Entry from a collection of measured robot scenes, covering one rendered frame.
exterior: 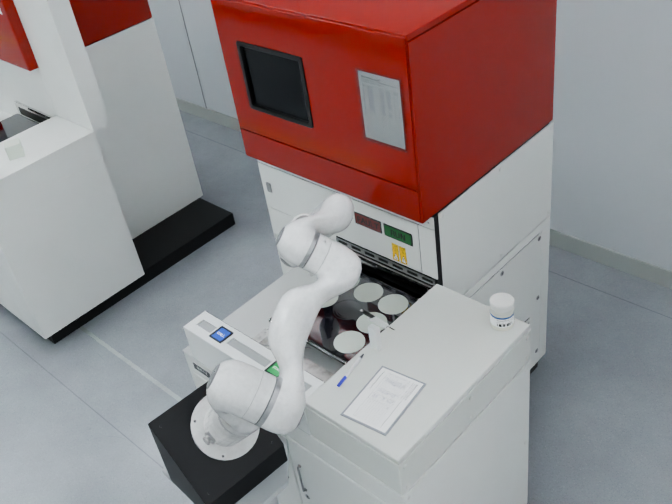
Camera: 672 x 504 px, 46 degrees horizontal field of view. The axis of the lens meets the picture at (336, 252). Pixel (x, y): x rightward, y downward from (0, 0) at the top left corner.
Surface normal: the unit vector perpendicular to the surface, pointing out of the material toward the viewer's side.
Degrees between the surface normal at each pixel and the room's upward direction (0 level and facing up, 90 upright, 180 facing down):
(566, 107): 90
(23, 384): 0
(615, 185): 90
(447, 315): 0
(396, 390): 0
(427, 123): 90
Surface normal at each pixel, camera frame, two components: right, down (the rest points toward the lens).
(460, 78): 0.73, 0.33
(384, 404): -0.14, -0.79
